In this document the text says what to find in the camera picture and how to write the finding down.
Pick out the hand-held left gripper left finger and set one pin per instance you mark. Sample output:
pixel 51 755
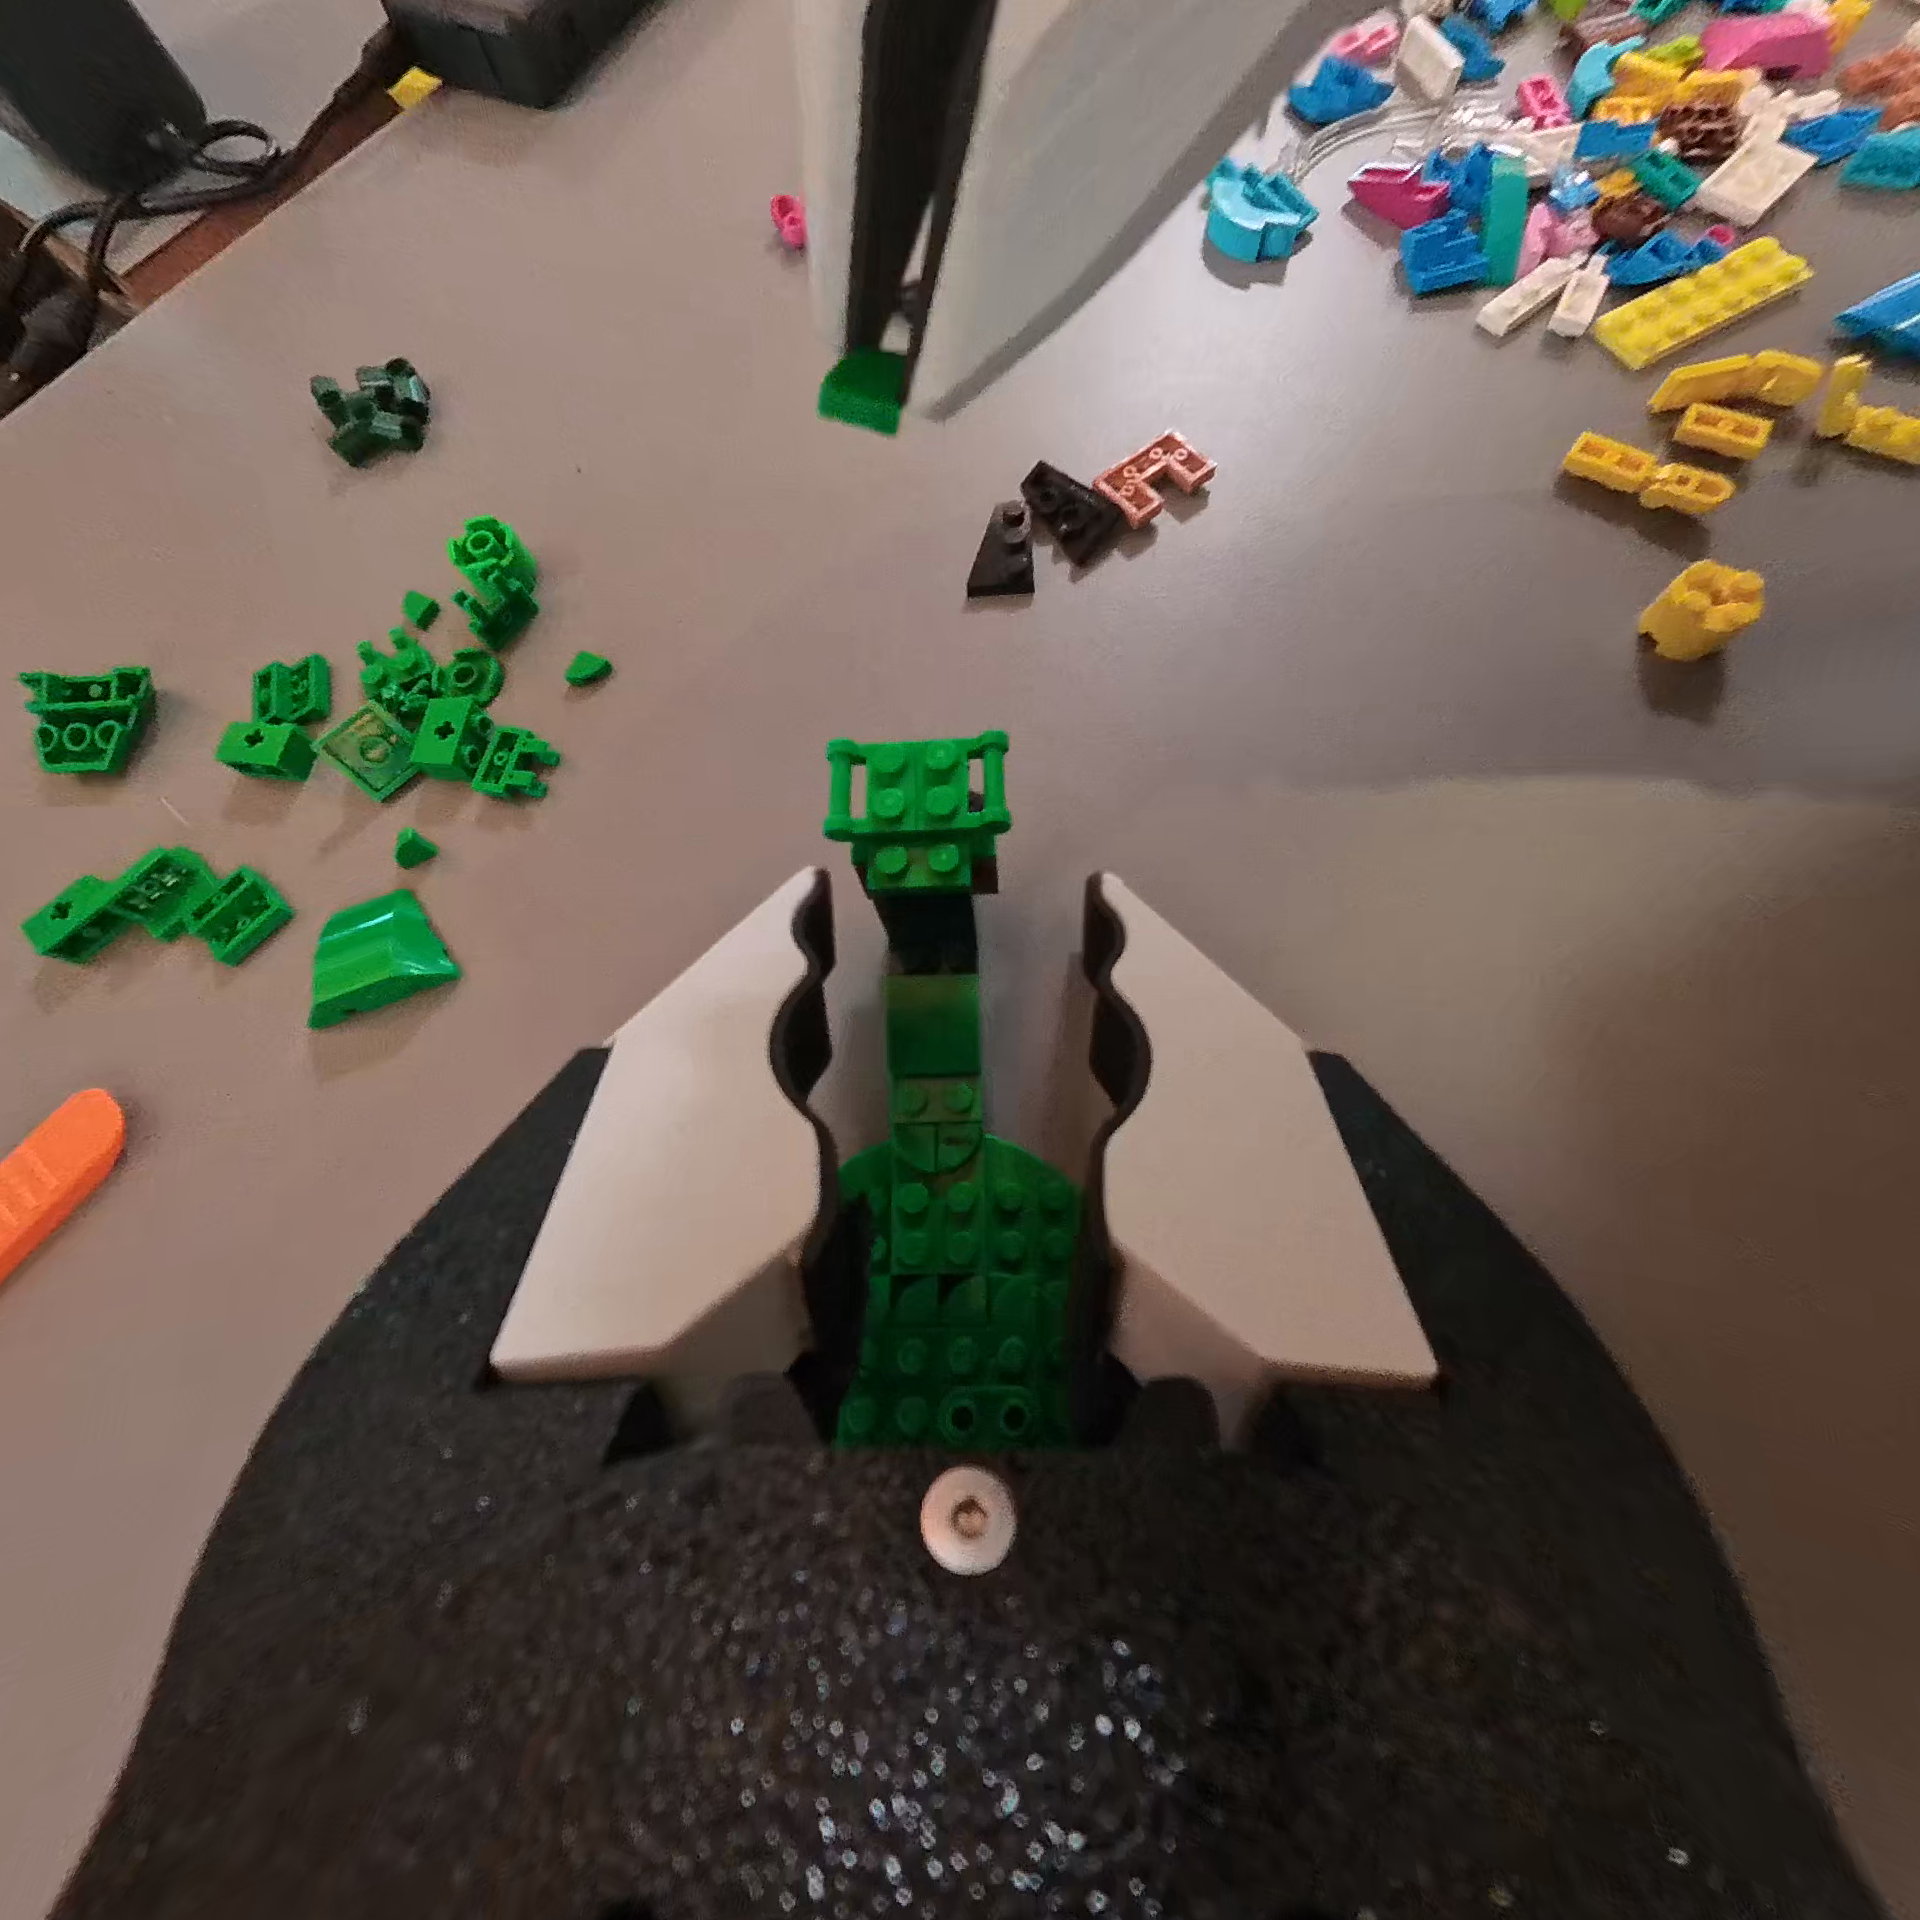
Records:
pixel 662 1200

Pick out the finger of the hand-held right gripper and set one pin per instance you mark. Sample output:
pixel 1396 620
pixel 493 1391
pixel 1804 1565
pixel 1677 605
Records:
pixel 826 148
pixel 1079 135

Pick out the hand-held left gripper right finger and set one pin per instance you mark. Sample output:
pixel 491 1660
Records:
pixel 1261 1200

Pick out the small green slope brick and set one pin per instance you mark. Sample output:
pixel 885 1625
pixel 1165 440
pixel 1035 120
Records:
pixel 861 397

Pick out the brown angled plate brick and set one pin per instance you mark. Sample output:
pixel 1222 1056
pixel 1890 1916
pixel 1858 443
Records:
pixel 1155 475

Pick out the green brick tree model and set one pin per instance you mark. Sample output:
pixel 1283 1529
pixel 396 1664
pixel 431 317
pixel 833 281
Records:
pixel 915 779

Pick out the cluster of small pink bricks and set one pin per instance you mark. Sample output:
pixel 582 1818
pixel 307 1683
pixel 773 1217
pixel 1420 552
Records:
pixel 788 223

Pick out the black power bank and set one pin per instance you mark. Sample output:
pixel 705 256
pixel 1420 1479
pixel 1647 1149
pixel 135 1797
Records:
pixel 510 37

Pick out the large green curved slope brick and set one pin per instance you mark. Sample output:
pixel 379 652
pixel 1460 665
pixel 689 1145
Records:
pixel 375 961

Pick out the black wedge plate brick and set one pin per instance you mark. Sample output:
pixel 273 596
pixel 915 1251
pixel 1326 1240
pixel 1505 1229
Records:
pixel 1002 563
pixel 1068 509

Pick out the pile of mixed colourful bricks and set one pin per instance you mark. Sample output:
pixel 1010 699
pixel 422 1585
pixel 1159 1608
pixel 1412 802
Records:
pixel 1500 194

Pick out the cluster of dark green bricks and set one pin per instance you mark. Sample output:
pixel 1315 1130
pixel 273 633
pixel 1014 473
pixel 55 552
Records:
pixel 373 412

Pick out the pile of loose green bricks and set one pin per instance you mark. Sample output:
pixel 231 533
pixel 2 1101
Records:
pixel 278 743

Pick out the orange brick separator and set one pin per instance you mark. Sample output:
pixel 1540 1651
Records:
pixel 61 1161

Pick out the pile of yellow bricks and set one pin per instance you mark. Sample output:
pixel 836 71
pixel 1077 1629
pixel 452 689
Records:
pixel 1725 428

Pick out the yellow round brick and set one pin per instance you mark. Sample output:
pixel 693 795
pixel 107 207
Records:
pixel 1703 608

